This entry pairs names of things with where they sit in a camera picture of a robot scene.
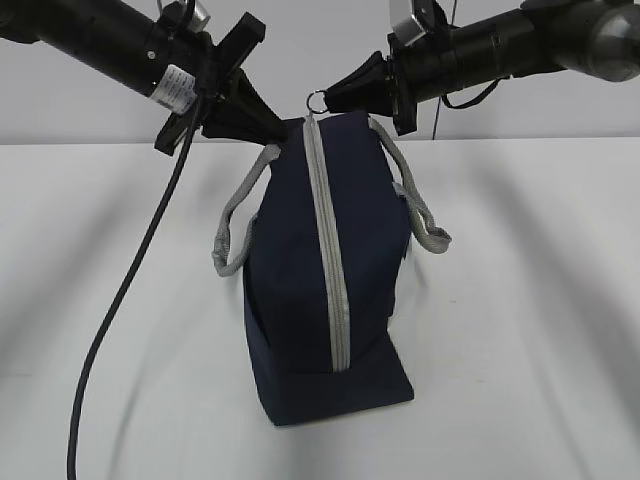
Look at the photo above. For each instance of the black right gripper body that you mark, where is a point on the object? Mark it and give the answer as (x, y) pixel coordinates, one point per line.
(404, 105)

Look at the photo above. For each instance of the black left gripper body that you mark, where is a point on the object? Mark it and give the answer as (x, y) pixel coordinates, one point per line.
(196, 71)

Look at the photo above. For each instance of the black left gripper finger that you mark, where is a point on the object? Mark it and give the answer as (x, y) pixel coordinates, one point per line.
(236, 125)
(241, 95)

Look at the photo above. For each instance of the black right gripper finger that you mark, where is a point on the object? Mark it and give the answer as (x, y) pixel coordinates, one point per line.
(372, 100)
(367, 81)

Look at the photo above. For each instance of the navy blue lunch bag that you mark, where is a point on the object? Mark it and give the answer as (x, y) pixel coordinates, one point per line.
(318, 230)

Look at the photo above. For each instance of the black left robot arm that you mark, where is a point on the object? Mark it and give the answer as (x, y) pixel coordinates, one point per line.
(110, 36)

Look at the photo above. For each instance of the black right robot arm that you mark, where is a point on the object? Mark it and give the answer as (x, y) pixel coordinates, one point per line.
(430, 58)

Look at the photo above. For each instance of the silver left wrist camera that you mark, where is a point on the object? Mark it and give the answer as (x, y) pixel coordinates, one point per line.
(195, 12)

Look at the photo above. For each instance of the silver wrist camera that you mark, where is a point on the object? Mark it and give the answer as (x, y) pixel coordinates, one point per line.
(195, 12)
(411, 20)

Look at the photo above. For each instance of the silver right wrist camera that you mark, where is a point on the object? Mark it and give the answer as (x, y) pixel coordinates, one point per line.
(411, 20)

